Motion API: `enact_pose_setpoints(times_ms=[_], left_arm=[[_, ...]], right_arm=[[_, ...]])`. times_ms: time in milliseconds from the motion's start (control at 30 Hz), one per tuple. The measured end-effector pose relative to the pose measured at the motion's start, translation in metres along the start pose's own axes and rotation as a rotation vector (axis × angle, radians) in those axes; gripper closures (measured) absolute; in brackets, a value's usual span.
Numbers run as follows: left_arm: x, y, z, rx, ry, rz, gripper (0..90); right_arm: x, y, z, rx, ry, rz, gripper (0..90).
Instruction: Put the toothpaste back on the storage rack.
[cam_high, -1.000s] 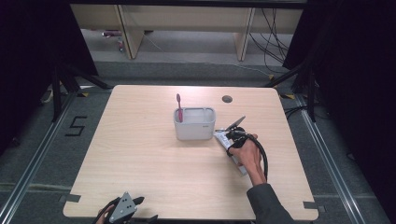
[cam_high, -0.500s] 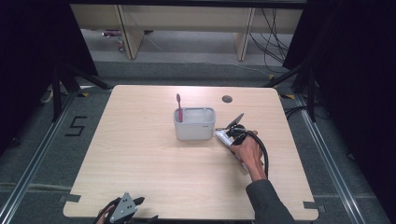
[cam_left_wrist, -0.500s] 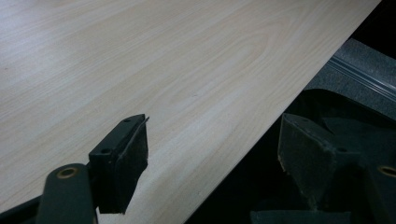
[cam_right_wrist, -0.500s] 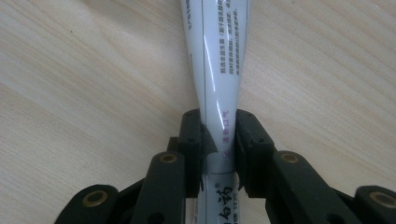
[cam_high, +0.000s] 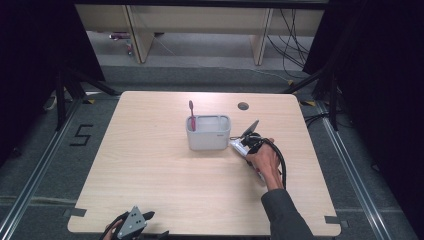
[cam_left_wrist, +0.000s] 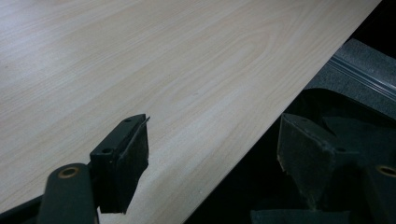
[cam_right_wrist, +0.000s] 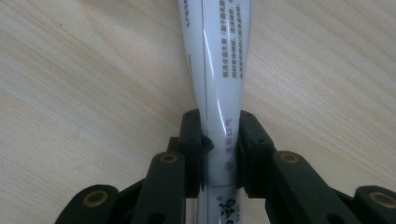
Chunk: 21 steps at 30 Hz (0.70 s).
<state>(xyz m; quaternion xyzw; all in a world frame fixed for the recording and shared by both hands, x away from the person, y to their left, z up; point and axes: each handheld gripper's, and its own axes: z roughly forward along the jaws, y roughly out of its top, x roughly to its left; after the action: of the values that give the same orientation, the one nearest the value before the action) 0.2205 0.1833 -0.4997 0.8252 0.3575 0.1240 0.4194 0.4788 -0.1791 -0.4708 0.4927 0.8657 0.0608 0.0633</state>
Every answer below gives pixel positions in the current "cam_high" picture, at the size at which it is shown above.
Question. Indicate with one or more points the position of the black metal stand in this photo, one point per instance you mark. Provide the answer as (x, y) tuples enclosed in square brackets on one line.
[(60, 106), (333, 106)]

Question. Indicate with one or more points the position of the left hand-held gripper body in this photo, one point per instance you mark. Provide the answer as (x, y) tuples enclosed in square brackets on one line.
[(133, 221)]

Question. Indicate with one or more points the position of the grey plastic holder box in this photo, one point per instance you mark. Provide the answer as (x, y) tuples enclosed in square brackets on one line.
[(208, 138)]

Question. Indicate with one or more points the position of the metal floor rail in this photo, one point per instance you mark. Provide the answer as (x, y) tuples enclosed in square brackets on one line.
[(36, 170), (353, 180)]

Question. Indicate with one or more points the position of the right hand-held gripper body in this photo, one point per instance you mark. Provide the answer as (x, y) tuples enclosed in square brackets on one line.
[(253, 138)]

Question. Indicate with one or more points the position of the black curtain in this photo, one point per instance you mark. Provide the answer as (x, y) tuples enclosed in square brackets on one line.
[(383, 83), (36, 66)]

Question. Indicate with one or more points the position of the white toothpaste tube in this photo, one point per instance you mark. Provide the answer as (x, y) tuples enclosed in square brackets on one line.
[(238, 146)]

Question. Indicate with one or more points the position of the beige wooden desk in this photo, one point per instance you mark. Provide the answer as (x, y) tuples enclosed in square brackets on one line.
[(200, 20)]

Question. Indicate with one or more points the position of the pink toothbrush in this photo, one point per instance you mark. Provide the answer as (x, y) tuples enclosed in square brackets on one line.
[(192, 115)]

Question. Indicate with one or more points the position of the grey tape strip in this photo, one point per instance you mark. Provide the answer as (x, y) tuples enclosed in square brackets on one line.
[(75, 212), (335, 220)]

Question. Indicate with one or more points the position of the person's left hand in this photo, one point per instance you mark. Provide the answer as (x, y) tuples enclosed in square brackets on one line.
[(111, 231)]

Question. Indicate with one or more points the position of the person's right hand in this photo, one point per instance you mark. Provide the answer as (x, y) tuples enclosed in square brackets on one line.
[(268, 163)]

